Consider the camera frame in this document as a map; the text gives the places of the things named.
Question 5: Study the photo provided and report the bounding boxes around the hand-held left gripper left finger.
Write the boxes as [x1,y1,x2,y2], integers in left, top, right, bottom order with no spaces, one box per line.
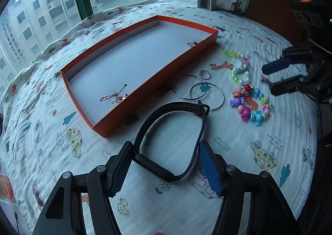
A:
[32,141,134,235]

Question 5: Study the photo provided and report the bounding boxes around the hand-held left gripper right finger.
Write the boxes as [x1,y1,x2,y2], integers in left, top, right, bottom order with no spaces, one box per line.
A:
[198,140,301,235]

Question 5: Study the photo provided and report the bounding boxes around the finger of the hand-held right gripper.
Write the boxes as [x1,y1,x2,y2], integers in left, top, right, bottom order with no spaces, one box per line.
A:
[270,75,312,96]
[262,43,315,74]

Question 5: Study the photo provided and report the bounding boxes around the white pearl bead bracelet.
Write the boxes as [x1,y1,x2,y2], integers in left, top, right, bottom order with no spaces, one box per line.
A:
[230,58,253,85]

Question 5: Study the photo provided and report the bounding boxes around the green yellow bead bracelet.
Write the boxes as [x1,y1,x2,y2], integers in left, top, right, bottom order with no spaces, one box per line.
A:
[222,49,242,61]

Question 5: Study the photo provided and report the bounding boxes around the colourful candy bead bracelet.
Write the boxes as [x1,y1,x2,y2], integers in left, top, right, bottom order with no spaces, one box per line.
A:
[229,84,271,127]

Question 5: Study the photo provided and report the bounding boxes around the black wristband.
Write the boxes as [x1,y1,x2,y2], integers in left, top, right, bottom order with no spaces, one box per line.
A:
[133,102,210,182]

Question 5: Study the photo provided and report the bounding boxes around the large metal ring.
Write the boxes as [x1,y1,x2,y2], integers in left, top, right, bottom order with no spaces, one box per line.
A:
[173,76,203,100]
[189,82,224,111]

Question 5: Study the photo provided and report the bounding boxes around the orange jewelry tray box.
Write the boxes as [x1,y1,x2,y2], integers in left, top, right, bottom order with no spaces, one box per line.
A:
[60,15,218,138]

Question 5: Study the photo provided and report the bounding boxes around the printed white blanket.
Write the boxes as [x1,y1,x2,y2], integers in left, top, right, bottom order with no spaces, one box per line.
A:
[0,0,322,235]

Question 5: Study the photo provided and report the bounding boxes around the orange plastic object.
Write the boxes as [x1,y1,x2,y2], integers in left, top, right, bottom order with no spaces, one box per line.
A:
[0,175,14,200]

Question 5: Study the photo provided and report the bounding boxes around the gold chain bracelet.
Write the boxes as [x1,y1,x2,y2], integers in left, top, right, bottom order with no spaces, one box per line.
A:
[100,84,129,103]

